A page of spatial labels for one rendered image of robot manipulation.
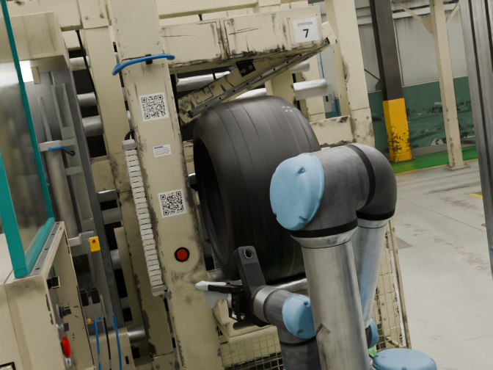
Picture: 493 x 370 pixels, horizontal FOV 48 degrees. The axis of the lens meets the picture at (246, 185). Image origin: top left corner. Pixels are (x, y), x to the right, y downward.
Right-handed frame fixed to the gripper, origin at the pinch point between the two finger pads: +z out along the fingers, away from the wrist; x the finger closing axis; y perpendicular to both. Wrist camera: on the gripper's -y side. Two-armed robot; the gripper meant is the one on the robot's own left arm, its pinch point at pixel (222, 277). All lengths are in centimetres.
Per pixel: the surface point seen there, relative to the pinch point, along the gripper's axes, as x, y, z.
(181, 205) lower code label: 5.1, -15.3, 34.4
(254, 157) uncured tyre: 17.6, -28.6, 11.4
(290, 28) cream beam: 56, -73, 45
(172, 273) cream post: 1.6, 5.2, 36.2
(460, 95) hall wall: 884, -118, 637
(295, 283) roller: 34.8, 10.7, 19.5
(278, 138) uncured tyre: 25.8, -33.5, 11.3
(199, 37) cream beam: 24, -70, 54
